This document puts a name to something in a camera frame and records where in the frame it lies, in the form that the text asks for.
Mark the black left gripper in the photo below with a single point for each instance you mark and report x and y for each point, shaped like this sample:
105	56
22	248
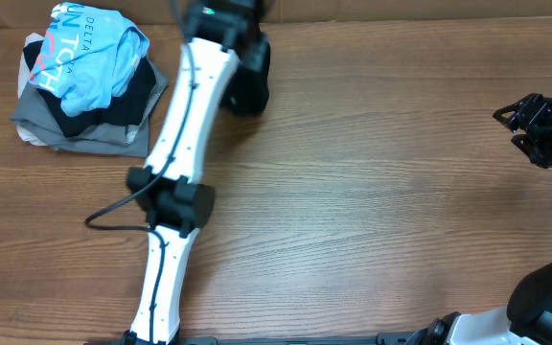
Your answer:
255	58

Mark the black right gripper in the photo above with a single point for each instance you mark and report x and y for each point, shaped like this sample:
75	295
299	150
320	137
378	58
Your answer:
537	128

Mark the black t-shirt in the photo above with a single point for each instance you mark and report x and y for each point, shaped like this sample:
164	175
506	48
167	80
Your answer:
247	93

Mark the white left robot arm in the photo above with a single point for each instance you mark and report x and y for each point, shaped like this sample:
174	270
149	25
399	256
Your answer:
224	64

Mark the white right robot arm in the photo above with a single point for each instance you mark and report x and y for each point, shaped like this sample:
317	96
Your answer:
527	319

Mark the black folded garment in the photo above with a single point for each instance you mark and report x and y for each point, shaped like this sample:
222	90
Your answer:
126	110

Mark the light blue printed t-shirt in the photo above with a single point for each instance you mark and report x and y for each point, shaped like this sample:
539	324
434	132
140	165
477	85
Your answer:
88	57

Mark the grey folded garment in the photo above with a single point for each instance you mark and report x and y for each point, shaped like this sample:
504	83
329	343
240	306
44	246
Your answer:
34	119

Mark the white folded garment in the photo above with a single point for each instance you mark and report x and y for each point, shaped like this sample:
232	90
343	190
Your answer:
23	76

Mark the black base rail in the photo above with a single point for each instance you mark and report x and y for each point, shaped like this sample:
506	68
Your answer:
378	339

